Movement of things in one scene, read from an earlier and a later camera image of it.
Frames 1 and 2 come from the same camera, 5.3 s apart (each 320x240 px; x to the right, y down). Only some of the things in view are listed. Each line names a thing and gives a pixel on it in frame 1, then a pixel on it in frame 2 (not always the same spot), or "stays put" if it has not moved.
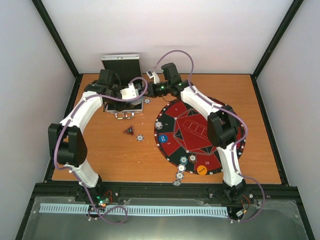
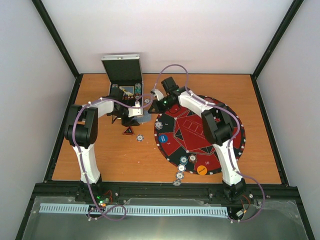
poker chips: (179, 175) stays put
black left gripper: (125, 106) to (128, 122)
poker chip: (147, 101) stays put
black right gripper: (150, 92) to (154, 105)
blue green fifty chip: (183, 160) stays put
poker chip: (140, 137) stays put
